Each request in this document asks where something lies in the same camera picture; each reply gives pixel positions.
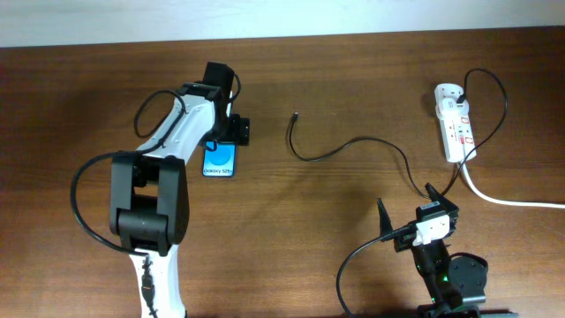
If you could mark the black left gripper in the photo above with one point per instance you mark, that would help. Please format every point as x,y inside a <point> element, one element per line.
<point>238,131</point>

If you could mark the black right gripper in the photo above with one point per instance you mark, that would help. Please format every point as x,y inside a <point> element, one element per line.
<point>434,196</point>

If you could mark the blue Samsung Galaxy smartphone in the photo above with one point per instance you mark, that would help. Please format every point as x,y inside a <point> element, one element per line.
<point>219,160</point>

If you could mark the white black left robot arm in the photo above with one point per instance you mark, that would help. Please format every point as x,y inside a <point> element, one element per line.
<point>149,199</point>

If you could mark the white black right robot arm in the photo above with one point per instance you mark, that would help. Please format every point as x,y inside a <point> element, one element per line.
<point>434,248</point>

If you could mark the white USB charger plug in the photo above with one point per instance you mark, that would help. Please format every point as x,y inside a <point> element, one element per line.
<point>447,107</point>

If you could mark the white power strip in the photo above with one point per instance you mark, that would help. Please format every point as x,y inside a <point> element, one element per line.
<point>456,132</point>

